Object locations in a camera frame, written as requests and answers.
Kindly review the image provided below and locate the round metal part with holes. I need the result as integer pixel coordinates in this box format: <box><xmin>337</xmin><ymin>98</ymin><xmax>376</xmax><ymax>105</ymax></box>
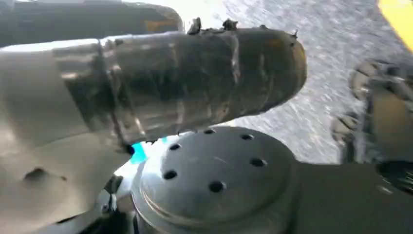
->
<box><xmin>130</xmin><ymin>125</ymin><xmax>413</xmax><ymax>234</ymax></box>

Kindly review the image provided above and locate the grey cast metal part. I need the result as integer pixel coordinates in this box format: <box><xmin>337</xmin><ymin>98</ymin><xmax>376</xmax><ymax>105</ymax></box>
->
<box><xmin>331</xmin><ymin>58</ymin><xmax>413</xmax><ymax>196</ymax></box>

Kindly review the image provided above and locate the yellow tape strip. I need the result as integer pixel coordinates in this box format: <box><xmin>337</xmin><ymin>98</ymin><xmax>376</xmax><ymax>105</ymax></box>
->
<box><xmin>376</xmin><ymin>0</ymin><xmax>413</xmax><ymax>53</ymax></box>

